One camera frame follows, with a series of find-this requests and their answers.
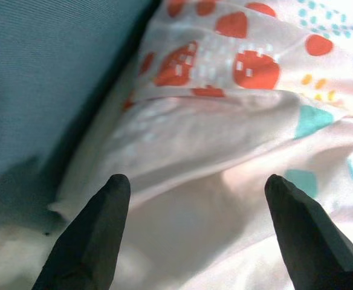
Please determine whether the cream bed mattress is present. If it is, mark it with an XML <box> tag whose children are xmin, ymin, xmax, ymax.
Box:
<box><xmin>0</xmin><ymin>220</ymin><xmax>62</xmax><ymax>290</ymax></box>

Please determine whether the teal fabric headboard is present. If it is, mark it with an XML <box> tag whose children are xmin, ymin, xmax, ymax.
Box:
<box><xmin>0</xmin><ymin>0</ymin><xmax>162</xmax><ymax>233</ymax></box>

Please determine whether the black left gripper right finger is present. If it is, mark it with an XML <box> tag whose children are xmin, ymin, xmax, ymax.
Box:
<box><xmin>264</xmin><ymin>173</ymin><xmax>353</xmax><ymax>290</ymax></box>

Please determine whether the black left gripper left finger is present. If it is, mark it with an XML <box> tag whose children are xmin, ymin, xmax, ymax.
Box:
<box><xmin>31</xmin><ymin>173</ymin><xmax>132</xmax><ymax>290</ymax></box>

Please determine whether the pink pillow with orange spots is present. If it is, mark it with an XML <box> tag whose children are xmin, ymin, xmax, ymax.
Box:
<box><xmin>48</xmin><ymin>0</ymin><xmax>353</xmax><ymax>290</ymax></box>

